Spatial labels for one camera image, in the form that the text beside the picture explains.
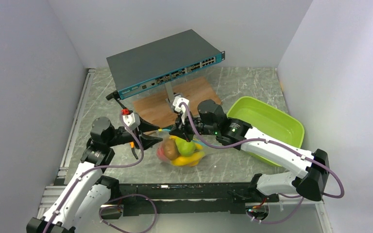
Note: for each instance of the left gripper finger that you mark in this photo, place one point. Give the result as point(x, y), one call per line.
point(145, 126)
point(148, 141)

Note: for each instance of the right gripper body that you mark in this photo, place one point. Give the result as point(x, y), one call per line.
point(204, 129)

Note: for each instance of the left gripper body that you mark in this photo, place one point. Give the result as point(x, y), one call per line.
point(124, 136)

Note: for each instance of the green pear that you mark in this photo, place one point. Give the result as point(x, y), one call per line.
point(185, 148)

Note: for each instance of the yellow banana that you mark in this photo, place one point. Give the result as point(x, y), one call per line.
point(184, 161)
point(199, 145)

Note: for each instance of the red apple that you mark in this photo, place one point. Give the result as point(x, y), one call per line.
point(160, 154)

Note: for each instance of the clear zip top bag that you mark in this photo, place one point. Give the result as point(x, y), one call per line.
point(164, 133)

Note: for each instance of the brown kiwi fruit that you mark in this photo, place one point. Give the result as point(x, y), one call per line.
point(170, 149)

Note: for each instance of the orange yellow mango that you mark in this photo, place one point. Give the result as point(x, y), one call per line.
point(193, 163)

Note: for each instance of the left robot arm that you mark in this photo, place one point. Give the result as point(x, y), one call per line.
point(89, 187)

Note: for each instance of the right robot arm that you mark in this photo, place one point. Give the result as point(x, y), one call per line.
point(307, 172)

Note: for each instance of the orange black pliers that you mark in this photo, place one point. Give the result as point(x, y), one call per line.
point(133, 150)

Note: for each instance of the wooden board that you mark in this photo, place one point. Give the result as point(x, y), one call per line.
point(155, 109)

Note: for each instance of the green plastic tray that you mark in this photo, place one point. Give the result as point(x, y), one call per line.
point(269, 120)

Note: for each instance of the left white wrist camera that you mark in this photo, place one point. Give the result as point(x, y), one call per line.
point(129, 119)

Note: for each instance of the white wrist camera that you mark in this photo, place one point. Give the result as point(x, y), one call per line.
point(129, 119)
point(178, 106)

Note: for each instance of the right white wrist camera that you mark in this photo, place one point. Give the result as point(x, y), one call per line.
point(178, 106)

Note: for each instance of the grey metal stand bracket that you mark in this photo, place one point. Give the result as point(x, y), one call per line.
point(171, 95)

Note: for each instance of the grey teal network switch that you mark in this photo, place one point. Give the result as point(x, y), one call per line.
point(160, 62)

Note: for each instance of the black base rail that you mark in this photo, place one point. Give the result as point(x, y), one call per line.
point(182, 198)

